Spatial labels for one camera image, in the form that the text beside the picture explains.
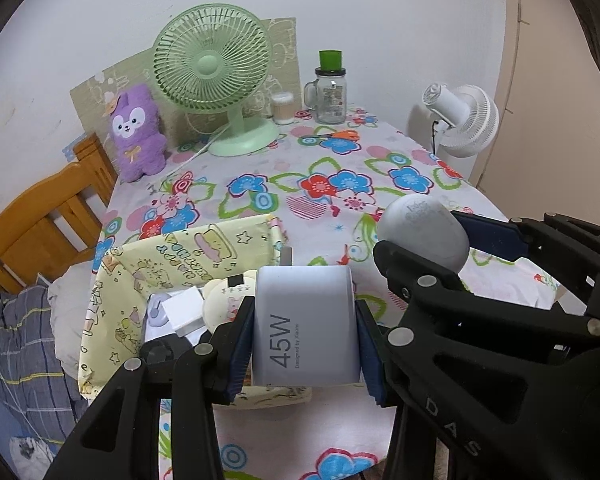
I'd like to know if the white box inside bin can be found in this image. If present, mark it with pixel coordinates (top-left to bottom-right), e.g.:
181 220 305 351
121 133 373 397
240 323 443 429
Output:
144 292 174 341

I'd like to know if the wooden chair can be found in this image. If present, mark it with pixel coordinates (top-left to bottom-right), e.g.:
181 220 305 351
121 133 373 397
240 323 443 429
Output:
0 133 118 294

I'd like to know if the purple plush rabbit toy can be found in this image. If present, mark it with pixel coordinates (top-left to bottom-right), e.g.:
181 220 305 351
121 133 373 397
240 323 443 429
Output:
106 84 168 182

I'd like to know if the white pillow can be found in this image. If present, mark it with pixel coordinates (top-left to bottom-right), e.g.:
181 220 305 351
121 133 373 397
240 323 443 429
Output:
47 261 94 379

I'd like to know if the plaid blue bedding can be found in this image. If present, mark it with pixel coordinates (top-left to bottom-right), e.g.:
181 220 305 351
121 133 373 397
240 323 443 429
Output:
0 285 87 450

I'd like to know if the small white plug charger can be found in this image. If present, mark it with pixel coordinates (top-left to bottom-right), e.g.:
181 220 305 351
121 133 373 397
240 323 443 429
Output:
161 287 204 337

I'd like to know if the patterned cardboard backboard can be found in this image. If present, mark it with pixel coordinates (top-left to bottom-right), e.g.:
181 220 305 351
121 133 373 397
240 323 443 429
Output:
70 3 301 148

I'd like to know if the beige door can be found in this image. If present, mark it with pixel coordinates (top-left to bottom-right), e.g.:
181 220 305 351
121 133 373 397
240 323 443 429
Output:
470 0 600 226

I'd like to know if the black round cap object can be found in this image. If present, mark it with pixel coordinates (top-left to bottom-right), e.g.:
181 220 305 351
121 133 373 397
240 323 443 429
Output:
140 334 192 364

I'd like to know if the yellow patterned storage box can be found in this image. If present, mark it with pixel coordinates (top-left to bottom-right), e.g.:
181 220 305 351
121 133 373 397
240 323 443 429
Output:
78 214 285 401

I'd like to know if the green desk fan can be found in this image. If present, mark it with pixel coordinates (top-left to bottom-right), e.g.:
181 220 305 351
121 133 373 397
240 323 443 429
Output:
151 3 279 157

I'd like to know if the white oval case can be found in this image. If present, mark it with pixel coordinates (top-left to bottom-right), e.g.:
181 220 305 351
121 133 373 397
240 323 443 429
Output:
376 195 469 273

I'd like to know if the floral tablecloth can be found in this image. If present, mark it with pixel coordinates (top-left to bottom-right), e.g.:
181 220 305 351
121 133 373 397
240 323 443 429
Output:
92 106 577 480

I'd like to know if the white standing fan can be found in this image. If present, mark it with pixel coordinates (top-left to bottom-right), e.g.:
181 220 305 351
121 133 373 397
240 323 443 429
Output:
422 82 500 158

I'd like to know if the cotton swab container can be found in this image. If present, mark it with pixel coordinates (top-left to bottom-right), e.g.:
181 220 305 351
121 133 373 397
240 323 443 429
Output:
271 91 296 125

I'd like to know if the glass jar with green lid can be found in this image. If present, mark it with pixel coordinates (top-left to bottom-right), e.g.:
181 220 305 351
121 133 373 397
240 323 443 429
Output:
303 50 348 125

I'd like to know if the white 45W charger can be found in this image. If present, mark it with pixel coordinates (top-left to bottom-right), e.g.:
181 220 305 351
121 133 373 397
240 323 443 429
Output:
252 266 361 387

